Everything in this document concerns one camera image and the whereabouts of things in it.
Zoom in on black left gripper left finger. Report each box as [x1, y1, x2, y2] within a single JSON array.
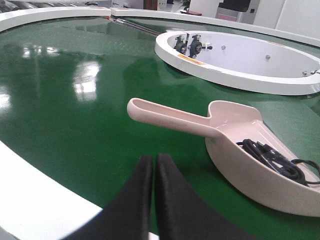
[[65, 155, 153, 240]]

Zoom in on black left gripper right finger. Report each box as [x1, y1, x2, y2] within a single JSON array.
[[155, 153, 255, 240]]

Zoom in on pink plastic dustpan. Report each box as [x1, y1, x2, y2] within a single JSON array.
[[127, 98, 320, 217]]

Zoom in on black usb cable bundle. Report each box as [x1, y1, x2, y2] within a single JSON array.
[[235, 138, 320, 187]]

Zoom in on green conveyor belt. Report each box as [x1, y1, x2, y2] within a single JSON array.
[[0, 16, 320, 240]]

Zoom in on steel conveyor rollers left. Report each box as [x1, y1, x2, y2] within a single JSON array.
[[109, 18, 162, 36]]

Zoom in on black bearing block right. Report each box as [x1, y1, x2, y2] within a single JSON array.
[[188, 34, 213, 59]]

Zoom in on black bearing block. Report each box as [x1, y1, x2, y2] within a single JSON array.
[[188, 34, 213, 59], [174, 35, 187, 55]]

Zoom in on black bearing block left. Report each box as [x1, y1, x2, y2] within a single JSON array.
[[174, 35, 187, 55]]

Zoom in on green potted plant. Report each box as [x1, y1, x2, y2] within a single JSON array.
[[181, 0, 191, 11]]

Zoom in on grey pink machine cabinet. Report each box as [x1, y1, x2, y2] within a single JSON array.
[[215, 0, 260, 24]]

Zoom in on brown wooden pillar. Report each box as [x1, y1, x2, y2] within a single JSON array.
[[143, 0, 158, 11]]

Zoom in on white inner conveyor ring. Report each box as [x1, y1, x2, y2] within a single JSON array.
[[154, 30, 320, 96]]

